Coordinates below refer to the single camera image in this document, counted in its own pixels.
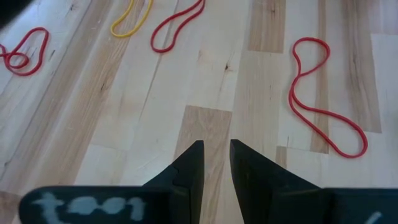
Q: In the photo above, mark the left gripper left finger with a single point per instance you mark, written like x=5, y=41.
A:
x=186, y=186

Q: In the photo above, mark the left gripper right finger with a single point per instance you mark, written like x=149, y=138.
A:
x=255, y=180

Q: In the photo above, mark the red rubber band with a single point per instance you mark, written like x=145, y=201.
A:
x=292, y=93
x=161, y=50
x=47, y=40

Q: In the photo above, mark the yellow rubber band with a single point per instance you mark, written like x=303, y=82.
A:
x=124, y=35

